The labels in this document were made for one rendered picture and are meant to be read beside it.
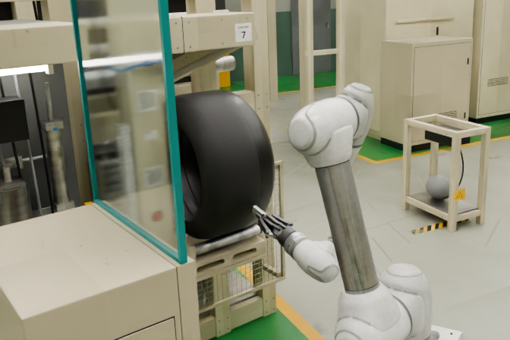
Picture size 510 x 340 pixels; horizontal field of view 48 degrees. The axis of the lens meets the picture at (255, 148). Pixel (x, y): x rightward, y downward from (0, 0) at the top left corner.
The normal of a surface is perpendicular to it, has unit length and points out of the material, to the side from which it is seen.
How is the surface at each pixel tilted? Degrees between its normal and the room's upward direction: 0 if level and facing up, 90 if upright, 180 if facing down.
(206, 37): 90
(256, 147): 67
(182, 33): 90
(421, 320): 90
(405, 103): 90
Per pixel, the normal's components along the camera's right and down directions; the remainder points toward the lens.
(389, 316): 0.65, -0.16
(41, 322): 0.59, 0.19
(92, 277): -0.04, -0.96
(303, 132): -0.70, 0.13
